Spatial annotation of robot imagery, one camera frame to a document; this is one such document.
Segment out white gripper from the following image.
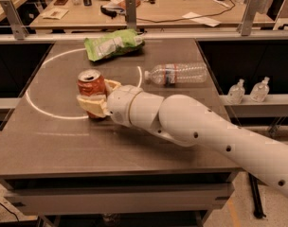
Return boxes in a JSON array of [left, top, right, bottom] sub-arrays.
[[77, 79, 143, 127]]

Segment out red coke can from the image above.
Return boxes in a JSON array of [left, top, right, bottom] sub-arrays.
[[78, 69, 107, 118]]

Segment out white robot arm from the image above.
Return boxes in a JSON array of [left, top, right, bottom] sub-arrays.
[[78, 76, 288, 198]]

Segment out green chip bag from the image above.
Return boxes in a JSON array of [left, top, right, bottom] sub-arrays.
[[84, 29, 145, 61]]

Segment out black sunglasses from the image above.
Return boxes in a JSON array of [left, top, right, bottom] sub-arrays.
[[100, 6, 125, 18]]

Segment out grey work table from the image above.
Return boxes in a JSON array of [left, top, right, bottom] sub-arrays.
[[0, 41, 241, 227]]

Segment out clear plastic water bottle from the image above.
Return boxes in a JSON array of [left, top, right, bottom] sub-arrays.
[[144, 62, 207, 86]]

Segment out wooden background desk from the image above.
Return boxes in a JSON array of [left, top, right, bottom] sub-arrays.
[[28, 0, 276, 34]]

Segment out white paper card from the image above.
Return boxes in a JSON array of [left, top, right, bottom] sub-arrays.
[[42, 8, 68, 20]]

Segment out white paper sheet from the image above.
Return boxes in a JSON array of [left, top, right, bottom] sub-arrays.
[[183, 12, 221, 27]]

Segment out left clear sanitizer bottle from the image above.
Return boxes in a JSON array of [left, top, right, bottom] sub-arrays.
[[227, 79, 245, 104]]

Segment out black floor pole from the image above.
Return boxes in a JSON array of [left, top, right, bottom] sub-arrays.
[[248, 174, 266, 219]]

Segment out middle metal bracket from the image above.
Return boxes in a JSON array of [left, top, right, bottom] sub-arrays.
[[125, 0, 136, 29]]

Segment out metal bracket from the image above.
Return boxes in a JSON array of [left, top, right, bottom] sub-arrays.
[[0, 0, 28, 40], [237, 0, 261, 36], [125, 0, 136, 29]]

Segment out left metal bracket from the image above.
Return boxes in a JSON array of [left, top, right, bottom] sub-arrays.
[[0, 0, 28, 40]]

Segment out right metal bracket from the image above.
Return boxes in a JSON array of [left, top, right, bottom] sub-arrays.
[[237, 0, 261, 36]]

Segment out black cable on desk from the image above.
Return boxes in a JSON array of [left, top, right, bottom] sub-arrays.
[[136, 0, 237, 24]]

